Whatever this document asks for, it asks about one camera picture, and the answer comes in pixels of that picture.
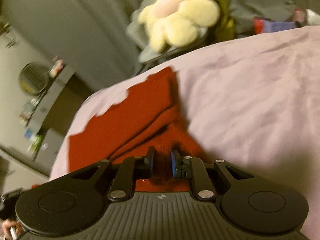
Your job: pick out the red knit cardigan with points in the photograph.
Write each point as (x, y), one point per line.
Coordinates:
(149, 116)

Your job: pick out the pink plush bedspread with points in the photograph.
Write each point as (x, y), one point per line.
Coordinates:
(252, 101)

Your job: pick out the grey curtain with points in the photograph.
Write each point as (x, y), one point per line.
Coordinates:
(91, 34)

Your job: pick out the cream flower plush cushion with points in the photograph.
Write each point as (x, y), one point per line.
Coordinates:
(177, 23)

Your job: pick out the round black framed mirror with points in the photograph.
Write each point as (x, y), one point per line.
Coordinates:
(34, 78)

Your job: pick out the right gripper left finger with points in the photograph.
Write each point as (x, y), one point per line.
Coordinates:
(125, 175)

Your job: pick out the pink plush toy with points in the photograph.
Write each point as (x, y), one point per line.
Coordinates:
(58, 66)

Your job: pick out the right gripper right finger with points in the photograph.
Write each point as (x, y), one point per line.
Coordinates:
(193, 170)

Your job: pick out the grey dressing table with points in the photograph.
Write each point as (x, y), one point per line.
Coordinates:
(56, 106)

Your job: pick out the blue white box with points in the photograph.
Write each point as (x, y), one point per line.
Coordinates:
(28, 134)

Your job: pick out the grey low cabinet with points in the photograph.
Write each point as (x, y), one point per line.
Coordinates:
(44, 157)

